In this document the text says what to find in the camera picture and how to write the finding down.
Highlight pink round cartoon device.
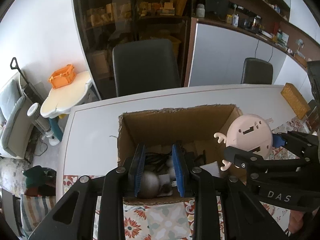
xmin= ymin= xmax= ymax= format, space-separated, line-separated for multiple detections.
xmin=214 ymin=114 xmax=273 ymax=158

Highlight white charger box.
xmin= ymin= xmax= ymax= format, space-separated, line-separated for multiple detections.
xmin=200 ymin=161 xmax=226 ymax=178

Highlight grey triangular logo case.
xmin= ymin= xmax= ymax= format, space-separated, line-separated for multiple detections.
xmin=158 ymin=184 xmax=173 ymax=197

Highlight white rabbit figurine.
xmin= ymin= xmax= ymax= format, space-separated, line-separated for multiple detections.
xmin=166 ymin=155 xmax=176 ymax=181

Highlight white square power adapter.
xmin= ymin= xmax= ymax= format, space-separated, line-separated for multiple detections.
xmin=158 ymin=174 xmax=172 ymax=187

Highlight black power adapter with cable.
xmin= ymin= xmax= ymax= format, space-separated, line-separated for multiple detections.
xmin=144 ymin=150 xmax=207 ymax=174

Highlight person's right hand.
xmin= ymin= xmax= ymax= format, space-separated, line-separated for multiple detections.
xmin=288 ymin=210 xmax=313 ymax=234

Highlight yellow woven tissue box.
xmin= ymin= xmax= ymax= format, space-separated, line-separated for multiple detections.
xmin=281 ymin=83 xmax=311 ymax=120

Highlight patterned table runner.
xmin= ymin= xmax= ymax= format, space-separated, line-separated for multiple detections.
xmin=63 ymin=117 xmax=310 ymax=239

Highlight dark chair at right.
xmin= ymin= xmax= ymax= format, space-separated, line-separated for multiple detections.
xmin=241 ymin=57 xmax=273 ymax=85

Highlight brown cardboard box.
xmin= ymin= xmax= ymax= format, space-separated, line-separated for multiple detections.
xmin=109 ymin=103 xmax=245 ymax=205

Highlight white tower fan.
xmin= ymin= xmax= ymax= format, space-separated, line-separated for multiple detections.
xmin=27 ymin=102 xmax=60 ymax=146

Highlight white sideboard cabinet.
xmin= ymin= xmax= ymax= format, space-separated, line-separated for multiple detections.
xmin=184 ymin=17 xmax=309 ymax=88

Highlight grey sofa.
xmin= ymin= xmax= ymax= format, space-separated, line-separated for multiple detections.
xmin=1 ymin=79 xmax=33 ymax=160

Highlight cream flower-shaped side table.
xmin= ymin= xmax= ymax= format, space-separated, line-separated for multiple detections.
xmin=40 ymin=71 xmax=92 ymax=141

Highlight black upright vacuum cleaner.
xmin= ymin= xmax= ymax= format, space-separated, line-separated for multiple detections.
xmin=10 ymin=57 xmax=44 ymax=105

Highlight orange plastic crate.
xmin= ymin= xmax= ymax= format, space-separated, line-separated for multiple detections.
xmin=48 ymin=64 xmax=76 ymax=89

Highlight dark chair behind box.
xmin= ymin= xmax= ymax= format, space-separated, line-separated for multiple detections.
xmin=112 ymin=39 xmax=181 ymax=97

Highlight dark glass display cabinet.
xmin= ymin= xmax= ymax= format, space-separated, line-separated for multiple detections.
xmin=73 ymin=0 xmax=193 ymax=100

